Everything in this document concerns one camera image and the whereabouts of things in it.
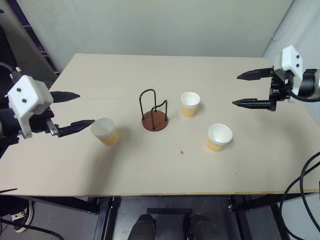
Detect black metal table frame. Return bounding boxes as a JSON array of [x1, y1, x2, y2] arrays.
[[24, 193, 320, 240]]

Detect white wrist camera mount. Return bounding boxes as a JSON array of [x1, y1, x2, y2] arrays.
[[273, 44, 305, 103], [6, 74, 54, 140]]

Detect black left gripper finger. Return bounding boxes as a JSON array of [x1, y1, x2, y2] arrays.
[[57, 119, 96, 139], [49, 90, 81, 104]]

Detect black floor cable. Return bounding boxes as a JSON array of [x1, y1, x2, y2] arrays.
[[0, 215, 65, 240]]

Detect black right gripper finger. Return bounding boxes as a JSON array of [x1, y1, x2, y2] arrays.
[[231, 98, 272, 111], [236, 66, 274, 82]]

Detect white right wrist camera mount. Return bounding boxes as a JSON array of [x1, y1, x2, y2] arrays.
[[273, 44, 305, 103]]

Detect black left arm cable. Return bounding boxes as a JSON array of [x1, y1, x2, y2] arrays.
[[0, 61, 23, 80]]

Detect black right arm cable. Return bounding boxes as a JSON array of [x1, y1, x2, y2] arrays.
[[287, 88, 320, 103]]

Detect black hanging cable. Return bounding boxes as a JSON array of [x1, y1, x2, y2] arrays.
[[278, 174, 304, 240], [299, 151, 320, 239]]

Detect white wall cable duct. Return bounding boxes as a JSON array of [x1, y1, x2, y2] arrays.
[[270, 0, 295, 42]]

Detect orange white paper cup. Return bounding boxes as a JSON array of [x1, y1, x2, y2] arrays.
[[204, 122, 234, 153], [90, 117, 120, 147], [180, 91, 202, 119]]

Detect dark rounded shape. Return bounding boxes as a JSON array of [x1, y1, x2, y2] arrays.
[[128, 212, 157, 240]]

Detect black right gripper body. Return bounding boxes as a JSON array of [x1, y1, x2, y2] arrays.
[[268, 65, 297, 112]]

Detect black white sneaker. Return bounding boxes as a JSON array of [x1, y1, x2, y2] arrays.
[[10, 198, 35, 234]]

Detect wire cup holder stand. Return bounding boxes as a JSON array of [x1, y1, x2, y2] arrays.
[[138, 88, 170, 132]]

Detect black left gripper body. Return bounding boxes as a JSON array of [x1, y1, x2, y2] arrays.
[[28, 106, 63, 139]]

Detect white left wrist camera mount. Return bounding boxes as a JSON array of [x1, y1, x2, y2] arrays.
[[6, 74, 54, 140]]

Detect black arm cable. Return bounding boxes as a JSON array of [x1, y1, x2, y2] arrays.
[[0, 61, 23, 80], [287, 88, 320, 103]]

